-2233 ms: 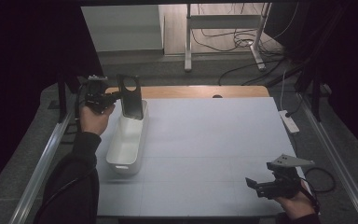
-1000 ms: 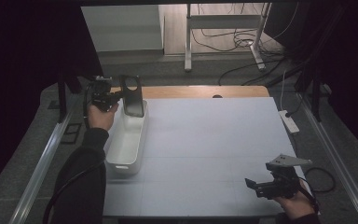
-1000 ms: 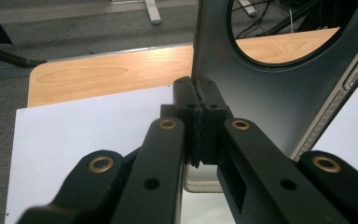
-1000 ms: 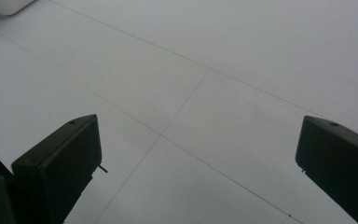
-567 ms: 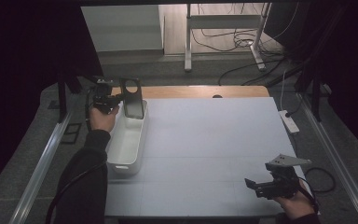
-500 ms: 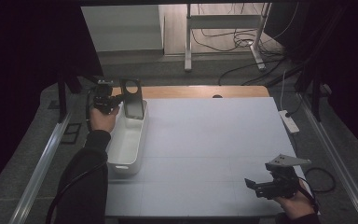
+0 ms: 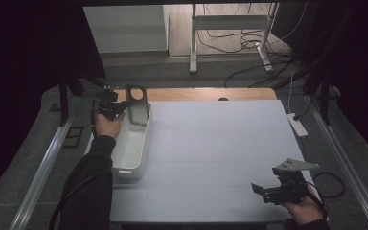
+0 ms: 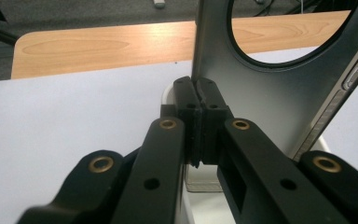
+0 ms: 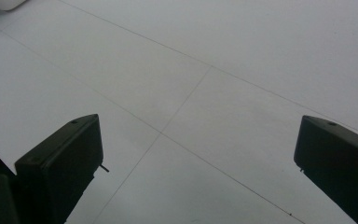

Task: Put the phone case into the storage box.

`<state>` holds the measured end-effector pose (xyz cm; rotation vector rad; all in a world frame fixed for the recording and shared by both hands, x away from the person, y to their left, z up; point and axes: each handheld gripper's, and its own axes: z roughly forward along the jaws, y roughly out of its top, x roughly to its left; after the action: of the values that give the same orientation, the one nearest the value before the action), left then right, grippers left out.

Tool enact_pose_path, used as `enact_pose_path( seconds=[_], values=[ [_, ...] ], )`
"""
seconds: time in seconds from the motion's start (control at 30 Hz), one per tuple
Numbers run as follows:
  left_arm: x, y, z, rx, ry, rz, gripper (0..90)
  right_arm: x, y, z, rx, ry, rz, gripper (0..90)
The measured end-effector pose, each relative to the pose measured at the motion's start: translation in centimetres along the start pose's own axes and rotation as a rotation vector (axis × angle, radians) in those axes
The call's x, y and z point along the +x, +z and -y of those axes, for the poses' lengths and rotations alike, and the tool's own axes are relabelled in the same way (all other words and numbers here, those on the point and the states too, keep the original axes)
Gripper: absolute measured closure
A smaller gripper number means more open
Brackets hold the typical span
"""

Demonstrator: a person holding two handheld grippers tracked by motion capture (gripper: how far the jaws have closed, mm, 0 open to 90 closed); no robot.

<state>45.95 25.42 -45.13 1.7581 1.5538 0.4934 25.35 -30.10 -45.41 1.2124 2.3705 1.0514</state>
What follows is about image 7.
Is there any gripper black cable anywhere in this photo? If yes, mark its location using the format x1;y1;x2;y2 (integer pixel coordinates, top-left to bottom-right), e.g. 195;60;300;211
306;172;347;219
48;95;113;230

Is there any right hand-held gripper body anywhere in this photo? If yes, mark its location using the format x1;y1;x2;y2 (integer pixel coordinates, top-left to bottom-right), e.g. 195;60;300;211
271;157;321;206

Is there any white board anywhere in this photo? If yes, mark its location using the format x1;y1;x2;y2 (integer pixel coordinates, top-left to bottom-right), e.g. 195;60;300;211
85;99;321;224

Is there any silver phone case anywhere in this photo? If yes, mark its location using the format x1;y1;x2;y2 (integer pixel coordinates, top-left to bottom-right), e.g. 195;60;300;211
124;83;150;127

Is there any black metal stand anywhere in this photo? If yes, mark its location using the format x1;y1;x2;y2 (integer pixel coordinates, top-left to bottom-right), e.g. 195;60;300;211
57;73;113;127
301;63;340;126

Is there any black plug cable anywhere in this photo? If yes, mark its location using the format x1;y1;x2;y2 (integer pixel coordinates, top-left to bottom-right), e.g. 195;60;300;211
293;99;314;122

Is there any white metal stand frame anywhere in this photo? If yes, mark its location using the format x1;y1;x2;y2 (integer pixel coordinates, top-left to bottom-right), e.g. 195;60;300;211
189;3;281;75

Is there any long black floor cable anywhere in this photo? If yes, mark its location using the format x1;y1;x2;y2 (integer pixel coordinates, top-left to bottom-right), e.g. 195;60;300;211
223;58;293;89

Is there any white power strip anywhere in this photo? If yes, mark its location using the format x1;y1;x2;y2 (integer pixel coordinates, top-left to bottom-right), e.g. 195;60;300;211
286;112;310;138

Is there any black floor frame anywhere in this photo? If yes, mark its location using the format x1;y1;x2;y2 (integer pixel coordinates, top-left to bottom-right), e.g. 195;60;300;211
61;126;84;150

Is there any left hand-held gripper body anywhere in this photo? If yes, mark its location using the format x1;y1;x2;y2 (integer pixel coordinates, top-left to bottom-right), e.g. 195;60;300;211
96;84;127;122

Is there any dark curtain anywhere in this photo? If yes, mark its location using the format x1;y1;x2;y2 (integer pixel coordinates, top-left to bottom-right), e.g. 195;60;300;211
0;0;107;205
274;0;368;158

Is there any white plastic storage bin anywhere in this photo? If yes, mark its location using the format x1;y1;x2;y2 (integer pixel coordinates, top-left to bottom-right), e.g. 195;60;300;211
109;102;154;185

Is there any wooden table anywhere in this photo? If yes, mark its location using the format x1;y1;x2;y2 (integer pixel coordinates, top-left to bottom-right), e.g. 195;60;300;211
113;87;279;103

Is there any white wall panel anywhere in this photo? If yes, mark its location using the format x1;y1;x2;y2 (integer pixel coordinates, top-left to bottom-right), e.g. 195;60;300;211
82;4;171;55

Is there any person's right hand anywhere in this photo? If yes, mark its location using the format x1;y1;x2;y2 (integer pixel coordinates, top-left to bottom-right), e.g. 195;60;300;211
280;186;326;227

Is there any person's left hand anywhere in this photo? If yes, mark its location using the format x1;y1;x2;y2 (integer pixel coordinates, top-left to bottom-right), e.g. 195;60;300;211
94;111;126;139

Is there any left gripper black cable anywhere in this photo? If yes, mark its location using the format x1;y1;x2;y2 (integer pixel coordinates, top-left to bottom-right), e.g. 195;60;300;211
48;95;113;230

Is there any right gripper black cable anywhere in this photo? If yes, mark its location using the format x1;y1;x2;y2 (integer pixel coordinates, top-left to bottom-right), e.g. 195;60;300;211
306;172;347;219

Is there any white power cable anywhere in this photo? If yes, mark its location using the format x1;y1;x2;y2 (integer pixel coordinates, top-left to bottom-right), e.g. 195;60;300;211
287;71;297;115

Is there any aluminium rail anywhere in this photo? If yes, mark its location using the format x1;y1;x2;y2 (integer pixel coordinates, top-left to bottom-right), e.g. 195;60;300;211
9;114;77;230
305;95;368;230

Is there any tangle of black floor cables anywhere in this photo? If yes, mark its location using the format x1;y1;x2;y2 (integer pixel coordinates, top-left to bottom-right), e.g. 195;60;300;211
195;3;309;56

